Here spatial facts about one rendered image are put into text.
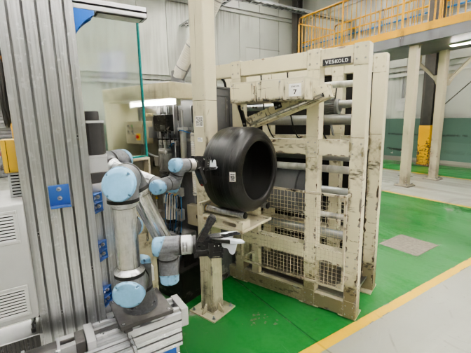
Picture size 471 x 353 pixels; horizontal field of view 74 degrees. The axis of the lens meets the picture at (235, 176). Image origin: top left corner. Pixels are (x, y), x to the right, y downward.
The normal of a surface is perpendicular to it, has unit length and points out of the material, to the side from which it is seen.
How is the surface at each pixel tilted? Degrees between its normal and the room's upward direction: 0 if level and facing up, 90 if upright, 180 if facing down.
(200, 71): 90
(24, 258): 90
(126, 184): 83
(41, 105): 90
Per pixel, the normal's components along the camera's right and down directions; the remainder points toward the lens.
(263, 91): -0.60, 0.16
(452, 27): -0.84, 0.11
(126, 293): 0.11, 0.31
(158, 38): 0.54, 0.14
